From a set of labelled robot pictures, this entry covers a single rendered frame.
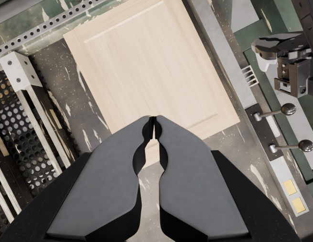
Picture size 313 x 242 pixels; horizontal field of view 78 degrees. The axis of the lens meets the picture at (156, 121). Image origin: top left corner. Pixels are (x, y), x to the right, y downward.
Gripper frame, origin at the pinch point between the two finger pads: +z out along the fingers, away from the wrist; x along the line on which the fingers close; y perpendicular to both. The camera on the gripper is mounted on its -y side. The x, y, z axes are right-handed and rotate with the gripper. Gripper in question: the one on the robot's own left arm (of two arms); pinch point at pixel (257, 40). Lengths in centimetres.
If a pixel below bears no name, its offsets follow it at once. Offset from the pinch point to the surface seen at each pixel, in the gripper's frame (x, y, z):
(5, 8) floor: -87, -47, 128
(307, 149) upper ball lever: 10.3, 35.0, -2.3
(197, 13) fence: 2.0, -6.1, 33.4
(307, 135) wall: 200, 253, 186
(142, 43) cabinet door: -19.3, -4.0, 35.7
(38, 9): -48, -27, 45
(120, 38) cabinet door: -25.7, -8.5, 38.4
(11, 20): -58, -27, 46
